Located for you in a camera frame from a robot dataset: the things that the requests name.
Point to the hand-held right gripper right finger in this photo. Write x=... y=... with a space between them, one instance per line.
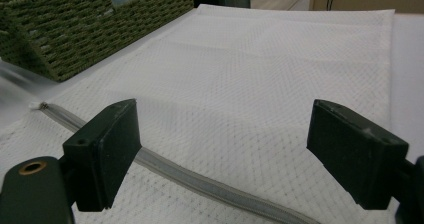
x=356 y=154

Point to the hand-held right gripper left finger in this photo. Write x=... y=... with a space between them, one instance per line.
x=100 y=157

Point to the green woven basket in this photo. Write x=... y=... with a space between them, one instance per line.
x=83 y=34

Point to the white mesh laundry bag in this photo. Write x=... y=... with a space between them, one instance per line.
x=233 y=67

